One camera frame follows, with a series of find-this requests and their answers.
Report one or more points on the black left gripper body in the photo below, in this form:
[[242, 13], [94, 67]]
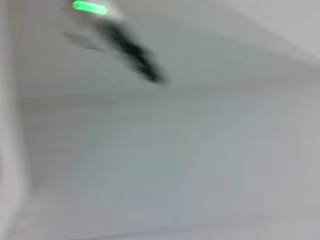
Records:
[[125, 42]]

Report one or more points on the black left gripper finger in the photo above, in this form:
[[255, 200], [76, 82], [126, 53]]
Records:
[[155, 72]]

